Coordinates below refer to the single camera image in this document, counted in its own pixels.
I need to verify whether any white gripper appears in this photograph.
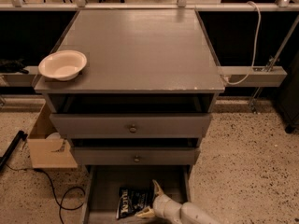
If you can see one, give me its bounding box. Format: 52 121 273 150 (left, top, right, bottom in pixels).
135 179 182 224

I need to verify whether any blue chip bag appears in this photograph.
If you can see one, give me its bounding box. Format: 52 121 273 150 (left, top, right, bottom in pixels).
116 187 153 219

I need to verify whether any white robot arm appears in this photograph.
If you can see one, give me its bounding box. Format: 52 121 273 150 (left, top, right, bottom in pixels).
135 179 221 224

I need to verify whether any bottom grey drawer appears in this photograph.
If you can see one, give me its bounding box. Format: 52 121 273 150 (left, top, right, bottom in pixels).
79 165 191 224

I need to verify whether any grey drawer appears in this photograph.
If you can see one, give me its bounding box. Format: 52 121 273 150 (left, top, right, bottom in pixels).
71 147 199 165
50 114 211 139
79 165 191 224

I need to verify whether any middle grey drawer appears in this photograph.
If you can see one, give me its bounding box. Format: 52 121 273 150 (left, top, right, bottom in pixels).
71 147 199 165

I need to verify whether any top grey drawer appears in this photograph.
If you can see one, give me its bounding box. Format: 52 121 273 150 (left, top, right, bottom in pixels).
50 114 211 139

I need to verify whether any grey drawer cabinet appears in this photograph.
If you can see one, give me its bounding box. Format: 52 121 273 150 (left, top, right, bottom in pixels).
33 8 226 224

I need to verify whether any cardboard box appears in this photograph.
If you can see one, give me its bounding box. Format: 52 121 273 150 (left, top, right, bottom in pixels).
27 105 78 169

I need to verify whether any black bar on floor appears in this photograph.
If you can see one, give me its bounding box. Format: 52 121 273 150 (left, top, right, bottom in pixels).
0 130 27 172

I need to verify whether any white bowl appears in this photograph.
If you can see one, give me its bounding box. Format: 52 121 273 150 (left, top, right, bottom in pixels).
38 50 87 81

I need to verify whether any black cart at right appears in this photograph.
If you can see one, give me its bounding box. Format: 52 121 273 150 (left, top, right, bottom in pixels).
277 51 299 133

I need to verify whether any black floor cable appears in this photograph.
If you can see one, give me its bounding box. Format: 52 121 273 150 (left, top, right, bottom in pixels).
5 162 86 224

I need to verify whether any metal frame rail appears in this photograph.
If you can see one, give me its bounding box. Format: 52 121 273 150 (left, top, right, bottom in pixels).
0 66 287 87

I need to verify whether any black object on rail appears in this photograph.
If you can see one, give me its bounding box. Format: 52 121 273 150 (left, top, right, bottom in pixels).
0 59 29 74

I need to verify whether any white hanging cable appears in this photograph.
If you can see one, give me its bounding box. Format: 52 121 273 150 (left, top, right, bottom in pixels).
222 1 263 87

